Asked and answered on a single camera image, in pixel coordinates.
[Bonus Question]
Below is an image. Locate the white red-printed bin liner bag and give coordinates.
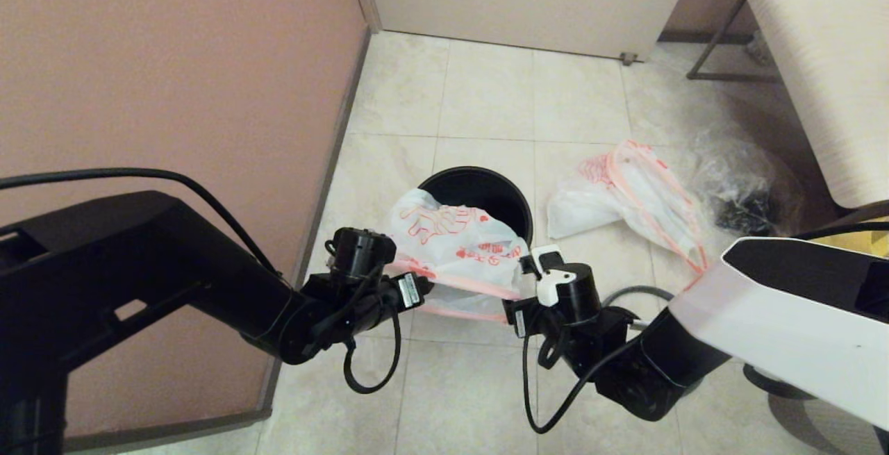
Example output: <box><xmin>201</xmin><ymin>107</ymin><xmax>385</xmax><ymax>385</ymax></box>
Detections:
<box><xmin>385</xmin><ymin>189</ymin><xmax>533</xmax><ymax>324</ymax></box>

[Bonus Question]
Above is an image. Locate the white red bag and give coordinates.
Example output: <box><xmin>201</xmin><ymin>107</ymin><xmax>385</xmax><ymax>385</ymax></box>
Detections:
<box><xmin>547</xmin><ymin>139</ymin><xmax>710</xmax><ymax>274</ymax></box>

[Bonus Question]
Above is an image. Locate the black round trash bin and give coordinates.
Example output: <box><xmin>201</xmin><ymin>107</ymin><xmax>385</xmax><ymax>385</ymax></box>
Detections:
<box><xmin>417</xmin><ymin>167</ymin><xmax>535</xmax><ymax>251</ymax></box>

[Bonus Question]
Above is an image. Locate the clear bag with black contents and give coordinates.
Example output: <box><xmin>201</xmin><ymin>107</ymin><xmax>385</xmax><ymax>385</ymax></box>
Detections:
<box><xmin>688</xmin><ymin>129</ymin><xmax>808</xmax><ymax>235</ymax></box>

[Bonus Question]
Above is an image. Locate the yellow shopping bag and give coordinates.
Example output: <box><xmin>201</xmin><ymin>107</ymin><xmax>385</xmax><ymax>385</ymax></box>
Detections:
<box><xmin>826</xmin><ymin>215</ymin><xmax>889</xmax><ymax>258</ymax></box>

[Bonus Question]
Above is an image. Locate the grey ribbed round object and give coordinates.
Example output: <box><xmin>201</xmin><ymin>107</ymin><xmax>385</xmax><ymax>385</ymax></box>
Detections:
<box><xmin>767</xmin><ymin>392</ymin><xmax>877</xmax><ymax>455</ymax></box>

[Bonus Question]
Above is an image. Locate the small clear container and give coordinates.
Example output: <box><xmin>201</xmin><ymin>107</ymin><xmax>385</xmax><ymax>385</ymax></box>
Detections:
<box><xmin>745</xmin><ymin>27</ymin><xmax>773</xmax><ymax>65</ymax></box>

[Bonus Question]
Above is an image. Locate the cream striped table top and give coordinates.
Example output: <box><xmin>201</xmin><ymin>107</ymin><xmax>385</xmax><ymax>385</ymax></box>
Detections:
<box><xmin>736</xmin><ymin>0</ymin><xmax>889</xmax><ymax>209</ymax></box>

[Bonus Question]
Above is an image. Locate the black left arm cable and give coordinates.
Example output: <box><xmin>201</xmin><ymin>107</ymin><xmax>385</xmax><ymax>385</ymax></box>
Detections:
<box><xmin>0</xmin><ymin>167</ymin><xmax>287</xmax><ymax>281</ymax></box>
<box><xmin>343</xmin><ymin>306</ymin><xmax>403</xmax><ymax>395</ymax></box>

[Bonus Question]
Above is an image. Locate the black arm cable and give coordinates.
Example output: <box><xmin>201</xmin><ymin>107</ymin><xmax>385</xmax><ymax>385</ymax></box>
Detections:
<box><xmin>522</xmin><ymin>326</ymin><xmax>671</xmax><ymax>436</ymax></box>
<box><xmin>0</xmin><ymin>167</ymin><xmax>287</xmax><ymax>281</ymax></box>
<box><xmin>343</xmin><ymin>306</ymin><xmax>403</xmax><ymax>395</ymax></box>

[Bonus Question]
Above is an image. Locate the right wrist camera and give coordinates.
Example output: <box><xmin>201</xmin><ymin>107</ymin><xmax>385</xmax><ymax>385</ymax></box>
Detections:
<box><xmin>520</xmin><ymin>245</ymin><xmax>566</xmax><ymax>281</ymax></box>

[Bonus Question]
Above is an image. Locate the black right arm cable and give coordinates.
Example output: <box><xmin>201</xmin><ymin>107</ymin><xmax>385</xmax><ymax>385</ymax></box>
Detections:
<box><xmin>522</xmin><ymin>326</ymin><xmax>671</xmax><ymax>436</ymax></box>

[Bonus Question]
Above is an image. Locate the dark metal table frame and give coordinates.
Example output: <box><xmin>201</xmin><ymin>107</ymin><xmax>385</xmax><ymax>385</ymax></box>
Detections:
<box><xmin>686</xmin><ymin>0</ymin><xmax>780</xmax><ymax>83</ymax></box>

